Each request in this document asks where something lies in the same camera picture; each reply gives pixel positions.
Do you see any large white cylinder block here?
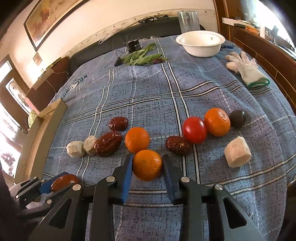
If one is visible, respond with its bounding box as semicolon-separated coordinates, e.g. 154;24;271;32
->
224;136;252;168

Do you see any orange tangerine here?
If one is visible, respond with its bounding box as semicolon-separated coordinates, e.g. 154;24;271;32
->
132;150;163;182
204;108;230;137
125;127;150;154

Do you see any cardboard tray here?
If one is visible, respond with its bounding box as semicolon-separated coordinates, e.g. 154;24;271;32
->
14;99;68;184

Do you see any white block far left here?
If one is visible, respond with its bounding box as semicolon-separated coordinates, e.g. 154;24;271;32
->
66;141;86;158

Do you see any white block beside date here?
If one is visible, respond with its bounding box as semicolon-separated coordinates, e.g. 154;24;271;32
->
83;136;98;156

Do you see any large red date left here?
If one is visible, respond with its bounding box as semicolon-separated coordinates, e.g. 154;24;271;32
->
93;131;123;157

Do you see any brown armchair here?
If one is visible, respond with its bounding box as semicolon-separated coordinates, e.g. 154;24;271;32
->
25;57;70;113

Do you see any red tomato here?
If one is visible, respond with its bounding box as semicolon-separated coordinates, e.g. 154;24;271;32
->
182;116;208;145

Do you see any wooden door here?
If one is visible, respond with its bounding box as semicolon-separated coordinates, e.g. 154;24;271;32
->
1;55;31;133

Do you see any small red date upper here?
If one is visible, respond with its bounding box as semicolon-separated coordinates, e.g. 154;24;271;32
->
108;116;128;131

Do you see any blue plaid tablecloth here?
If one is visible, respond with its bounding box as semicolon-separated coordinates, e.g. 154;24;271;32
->
43;37;295;240

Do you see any dark brown round fruit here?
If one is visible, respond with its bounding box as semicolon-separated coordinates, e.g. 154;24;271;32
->
229;110;246;129

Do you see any white work glove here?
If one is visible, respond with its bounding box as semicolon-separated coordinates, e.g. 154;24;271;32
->
225;51;270;88

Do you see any green cloth strip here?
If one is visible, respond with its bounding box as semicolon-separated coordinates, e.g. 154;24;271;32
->
120;43;167;66

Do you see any framed painting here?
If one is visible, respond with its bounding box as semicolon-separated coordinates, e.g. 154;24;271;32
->
23;0;87;51

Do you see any small black device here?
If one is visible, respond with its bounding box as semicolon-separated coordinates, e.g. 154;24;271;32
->
126;39;142;53

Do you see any wooden sideboard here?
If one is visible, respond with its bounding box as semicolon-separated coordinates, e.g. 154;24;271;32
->
213;0;296;111

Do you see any white bowl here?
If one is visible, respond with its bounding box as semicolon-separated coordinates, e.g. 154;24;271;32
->
176;30;225;57

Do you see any black sofa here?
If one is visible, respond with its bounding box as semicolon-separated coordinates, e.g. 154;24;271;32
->
69;17;181;75

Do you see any clear plastic container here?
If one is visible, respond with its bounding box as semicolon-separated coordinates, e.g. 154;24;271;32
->
177;11;201;33

